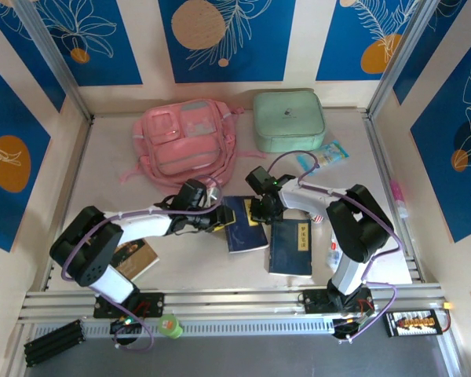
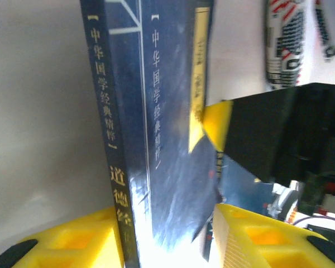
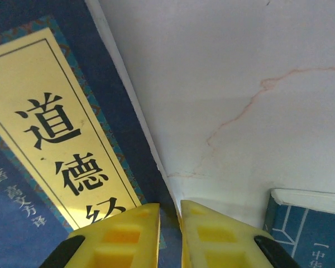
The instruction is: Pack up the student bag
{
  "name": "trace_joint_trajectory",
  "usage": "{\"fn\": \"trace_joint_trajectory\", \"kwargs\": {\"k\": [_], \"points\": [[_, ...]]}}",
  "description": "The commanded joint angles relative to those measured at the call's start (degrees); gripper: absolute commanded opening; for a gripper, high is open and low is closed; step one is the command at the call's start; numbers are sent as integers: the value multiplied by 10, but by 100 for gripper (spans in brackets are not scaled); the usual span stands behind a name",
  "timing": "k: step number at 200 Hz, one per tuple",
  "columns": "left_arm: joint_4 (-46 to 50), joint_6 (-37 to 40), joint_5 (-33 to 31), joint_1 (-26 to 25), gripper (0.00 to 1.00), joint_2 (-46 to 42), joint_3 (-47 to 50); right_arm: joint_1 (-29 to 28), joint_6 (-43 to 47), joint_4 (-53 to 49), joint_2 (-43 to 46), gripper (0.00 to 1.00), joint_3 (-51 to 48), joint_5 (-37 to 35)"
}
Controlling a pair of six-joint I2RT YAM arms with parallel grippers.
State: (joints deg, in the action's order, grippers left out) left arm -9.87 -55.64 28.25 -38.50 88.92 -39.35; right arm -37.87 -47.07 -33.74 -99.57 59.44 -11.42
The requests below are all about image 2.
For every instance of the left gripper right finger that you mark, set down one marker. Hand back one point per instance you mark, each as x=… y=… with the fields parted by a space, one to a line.
x=268 y=251

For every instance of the flag print pencil case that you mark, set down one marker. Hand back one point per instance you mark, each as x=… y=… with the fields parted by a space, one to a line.
x=284 y=42

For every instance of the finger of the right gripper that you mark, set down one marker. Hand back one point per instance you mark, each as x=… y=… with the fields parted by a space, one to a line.
x=240 y=125

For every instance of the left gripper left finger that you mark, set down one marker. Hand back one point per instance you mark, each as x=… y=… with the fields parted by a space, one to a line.
x=44 y=251

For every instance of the dark blue book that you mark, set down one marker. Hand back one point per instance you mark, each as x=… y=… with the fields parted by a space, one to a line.
x=170 y=111

